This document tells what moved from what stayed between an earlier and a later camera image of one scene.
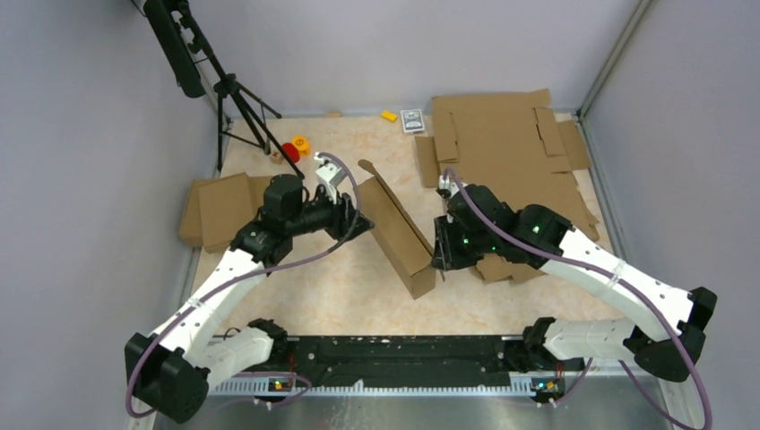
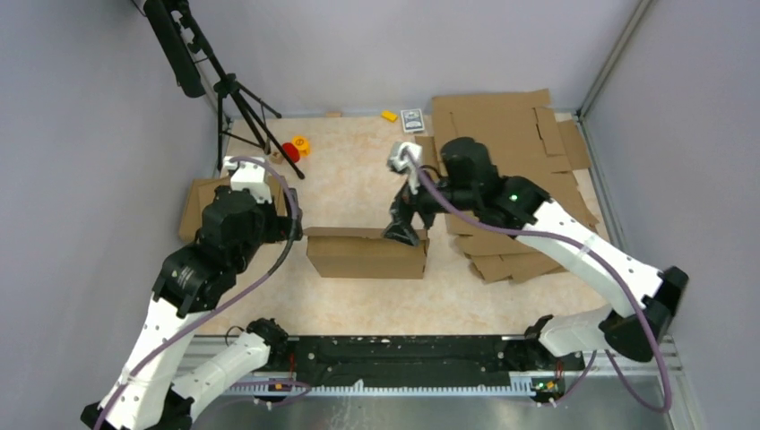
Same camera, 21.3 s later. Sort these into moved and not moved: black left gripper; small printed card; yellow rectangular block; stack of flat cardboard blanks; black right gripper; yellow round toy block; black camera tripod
Moved: black left gripper; black right gripper
Not moved: black camera tripod; yellow round toy block; small printed card; stack of flat cardboard blanks; yellow rectangular block
